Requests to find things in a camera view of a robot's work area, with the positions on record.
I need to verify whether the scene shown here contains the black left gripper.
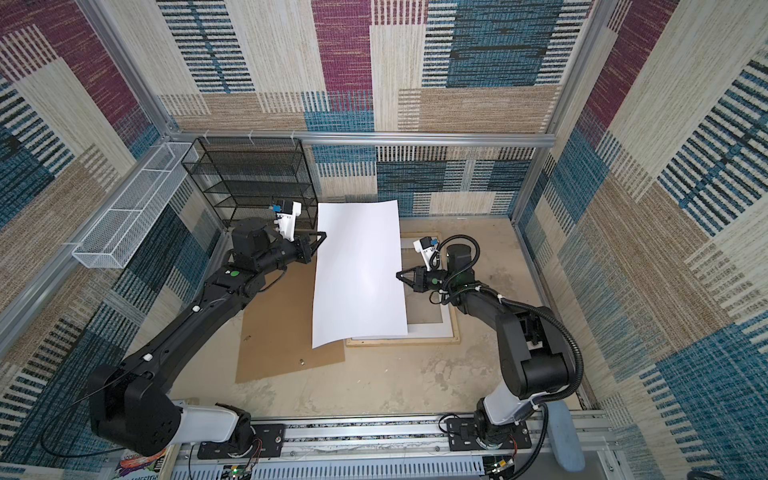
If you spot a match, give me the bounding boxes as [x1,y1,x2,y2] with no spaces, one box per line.
[255,231,326,279]

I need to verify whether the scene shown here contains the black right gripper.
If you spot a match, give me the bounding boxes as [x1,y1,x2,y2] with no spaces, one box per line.
[396,263,455,293]

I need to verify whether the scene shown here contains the white bordered dark photo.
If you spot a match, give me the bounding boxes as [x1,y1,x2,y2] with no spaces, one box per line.
[312,200,408,348]

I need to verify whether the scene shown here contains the light wooden picture frame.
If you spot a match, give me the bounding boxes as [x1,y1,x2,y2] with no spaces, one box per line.
[345,232,460,347]

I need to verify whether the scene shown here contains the white photo mat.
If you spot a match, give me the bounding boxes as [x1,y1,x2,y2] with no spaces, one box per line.
[345,301,460,347]

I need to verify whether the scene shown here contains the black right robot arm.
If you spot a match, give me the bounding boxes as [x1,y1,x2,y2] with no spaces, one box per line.
[396,234,584,449]

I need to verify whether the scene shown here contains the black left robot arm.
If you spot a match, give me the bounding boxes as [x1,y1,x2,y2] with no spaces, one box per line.
[87,218,327,456]

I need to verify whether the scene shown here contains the brown cardboard backing board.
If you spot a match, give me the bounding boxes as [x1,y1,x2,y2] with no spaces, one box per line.
[235,263,345,383]

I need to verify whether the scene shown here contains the grey blue padded object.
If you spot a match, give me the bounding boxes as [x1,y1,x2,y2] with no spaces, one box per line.
[546,401,586,473]

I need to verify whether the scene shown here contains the colourful treehouse book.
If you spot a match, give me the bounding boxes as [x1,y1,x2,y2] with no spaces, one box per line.
[112,449,167,480]

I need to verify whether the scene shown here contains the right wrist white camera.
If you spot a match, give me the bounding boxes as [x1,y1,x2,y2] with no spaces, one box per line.
[413,236,441,271]

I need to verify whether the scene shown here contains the wrist white camera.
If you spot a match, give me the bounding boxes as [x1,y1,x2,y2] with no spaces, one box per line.
[413,236,441,271]
[270,200,302,241]

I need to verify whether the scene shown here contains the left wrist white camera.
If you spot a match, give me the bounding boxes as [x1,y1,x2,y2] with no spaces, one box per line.
[270,200,302,241]

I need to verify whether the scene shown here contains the black wire mesh shelf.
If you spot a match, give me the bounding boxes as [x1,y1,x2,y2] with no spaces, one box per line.
[181,137,318,230]

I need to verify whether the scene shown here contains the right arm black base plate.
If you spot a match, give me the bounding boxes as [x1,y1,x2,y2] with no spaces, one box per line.
[439,416,533,451]

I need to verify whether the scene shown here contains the black corrugated cable hose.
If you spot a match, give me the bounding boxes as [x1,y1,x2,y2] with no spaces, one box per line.
[428,233,586,480]

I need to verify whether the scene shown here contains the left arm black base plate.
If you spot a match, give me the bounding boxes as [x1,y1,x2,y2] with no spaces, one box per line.
[196,424,286,460]

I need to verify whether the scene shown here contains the white wire mesh basket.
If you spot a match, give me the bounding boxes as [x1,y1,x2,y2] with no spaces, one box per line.
[72,142,191,269]

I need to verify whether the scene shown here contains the aluminium front rail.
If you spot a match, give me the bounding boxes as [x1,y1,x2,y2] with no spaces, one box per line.
[169,411,632,479]

